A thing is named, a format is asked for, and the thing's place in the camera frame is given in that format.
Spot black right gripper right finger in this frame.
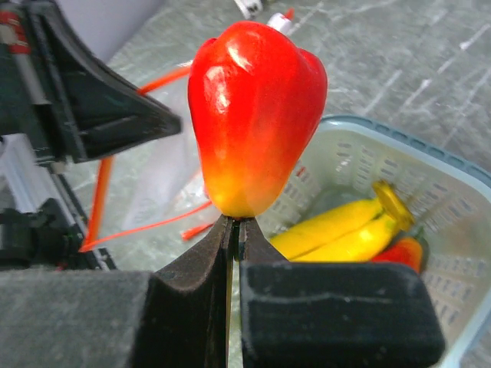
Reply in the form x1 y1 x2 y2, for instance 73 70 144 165
237 218 446 367

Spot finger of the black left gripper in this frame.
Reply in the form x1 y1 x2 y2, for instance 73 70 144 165
36 1 182 163

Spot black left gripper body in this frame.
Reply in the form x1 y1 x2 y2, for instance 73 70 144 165
1 1 116 270

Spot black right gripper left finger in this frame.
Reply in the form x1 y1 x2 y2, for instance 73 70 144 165
130 216 233 367

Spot clear orange-zip top bag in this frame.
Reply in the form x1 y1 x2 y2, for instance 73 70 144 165
78 9 296 254

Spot red toy pear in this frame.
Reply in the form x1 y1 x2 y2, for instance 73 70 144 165
371 227 428 274

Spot red toy wax apple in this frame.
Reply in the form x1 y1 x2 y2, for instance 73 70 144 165
188 21 328 219

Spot yellow toy banana bunch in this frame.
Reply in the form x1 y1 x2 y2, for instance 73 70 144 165
270 180 414 263

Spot white and blue plastic basket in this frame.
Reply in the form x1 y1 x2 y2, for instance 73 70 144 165
259 115 490 367

